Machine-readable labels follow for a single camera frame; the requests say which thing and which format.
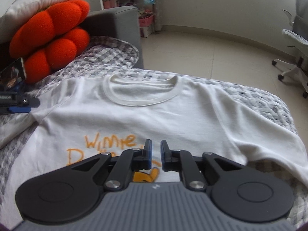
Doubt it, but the pink basket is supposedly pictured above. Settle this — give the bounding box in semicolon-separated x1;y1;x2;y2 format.
139;14;154;27

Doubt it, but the grey checked quilt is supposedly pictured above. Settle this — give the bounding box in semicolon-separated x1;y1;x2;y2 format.
0;36;308;231

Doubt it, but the smartphone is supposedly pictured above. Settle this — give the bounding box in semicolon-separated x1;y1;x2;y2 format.
0;58;27;90

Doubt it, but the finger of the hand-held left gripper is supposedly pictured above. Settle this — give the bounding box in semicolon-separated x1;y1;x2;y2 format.
10;98;40;107
0;107;31;114

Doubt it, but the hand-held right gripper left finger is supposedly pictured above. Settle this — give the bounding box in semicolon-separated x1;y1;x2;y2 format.
65;139;153;193

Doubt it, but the grey lace curtain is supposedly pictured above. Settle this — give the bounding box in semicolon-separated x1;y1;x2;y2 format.
154;0;164;32

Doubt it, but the orange flower cushion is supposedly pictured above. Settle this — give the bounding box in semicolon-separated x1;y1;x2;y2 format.
10;0;90;85

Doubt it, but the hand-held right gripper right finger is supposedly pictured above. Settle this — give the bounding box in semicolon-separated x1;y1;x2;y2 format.
160;140;243;191

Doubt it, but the white pillow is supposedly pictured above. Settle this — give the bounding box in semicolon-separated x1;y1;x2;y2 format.
0;0;87;44

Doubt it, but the white printed sweatshirt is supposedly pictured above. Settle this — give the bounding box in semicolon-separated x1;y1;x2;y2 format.
0;74;308;227

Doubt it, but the grey sofa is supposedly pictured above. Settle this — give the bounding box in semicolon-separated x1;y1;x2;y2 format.
79;6;145;69

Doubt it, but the white office chair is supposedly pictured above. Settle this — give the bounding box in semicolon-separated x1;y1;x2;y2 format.
272;0;308;99

